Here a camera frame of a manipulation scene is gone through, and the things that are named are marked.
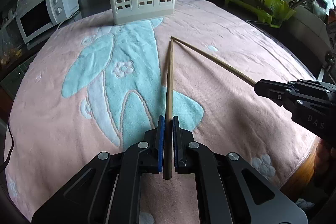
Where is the wooden chopstick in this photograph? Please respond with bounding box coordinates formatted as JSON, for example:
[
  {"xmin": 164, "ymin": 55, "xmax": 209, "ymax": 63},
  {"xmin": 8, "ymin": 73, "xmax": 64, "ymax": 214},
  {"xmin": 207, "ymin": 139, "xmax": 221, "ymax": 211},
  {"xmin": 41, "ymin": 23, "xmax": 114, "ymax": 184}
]
[
  {"xmin": 171, "ymin": 36, "xmax": 256, "ymax": 88},
  {"xmin": 163, "ymin": 39, "xmax": 174, "ymax": 180}
]

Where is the white microwave oven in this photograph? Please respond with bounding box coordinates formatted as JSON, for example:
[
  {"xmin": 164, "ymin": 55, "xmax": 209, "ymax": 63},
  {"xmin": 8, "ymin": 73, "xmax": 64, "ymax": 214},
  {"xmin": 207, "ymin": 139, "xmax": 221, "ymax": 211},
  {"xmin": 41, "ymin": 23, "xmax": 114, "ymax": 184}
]
[{"xmin": 16, "ymin": 0, "xmax": 79, "ymax": 44}]

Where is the white microwave power cable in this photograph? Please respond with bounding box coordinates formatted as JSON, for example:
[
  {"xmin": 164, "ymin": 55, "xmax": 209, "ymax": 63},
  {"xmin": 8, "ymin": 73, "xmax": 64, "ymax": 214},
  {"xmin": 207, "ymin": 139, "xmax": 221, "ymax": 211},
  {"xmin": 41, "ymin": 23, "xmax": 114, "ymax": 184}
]
[{"xmin": 56, "ymin": 11, "xmax": 81, "ymax": 30}]

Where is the pink and teal towel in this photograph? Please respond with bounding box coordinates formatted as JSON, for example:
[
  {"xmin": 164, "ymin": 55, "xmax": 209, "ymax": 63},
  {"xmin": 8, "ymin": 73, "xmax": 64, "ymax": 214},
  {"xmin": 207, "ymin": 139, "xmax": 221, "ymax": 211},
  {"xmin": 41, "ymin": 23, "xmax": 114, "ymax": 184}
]
[{"xmin": 5, "ymin": 0, "xmax": 315, "ymax": 219}]

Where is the lime green dish rack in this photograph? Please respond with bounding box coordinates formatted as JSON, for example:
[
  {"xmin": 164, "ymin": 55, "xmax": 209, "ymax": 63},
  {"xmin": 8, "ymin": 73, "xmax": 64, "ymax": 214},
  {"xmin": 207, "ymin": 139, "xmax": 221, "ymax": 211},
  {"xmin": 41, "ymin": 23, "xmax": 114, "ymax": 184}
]
[{"xmin": 224, "ymin": 0, "xmax": 296, "ymax": 28}]

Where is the green lower cabinet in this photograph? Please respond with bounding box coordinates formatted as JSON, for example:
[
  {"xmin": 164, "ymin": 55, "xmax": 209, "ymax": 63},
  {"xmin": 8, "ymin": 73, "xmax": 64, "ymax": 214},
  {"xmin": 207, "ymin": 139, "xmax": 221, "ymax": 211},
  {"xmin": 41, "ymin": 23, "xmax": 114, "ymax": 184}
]
[{"xmin": 1, "ymin": 54, "xmax": 37, "ymax": 100}]

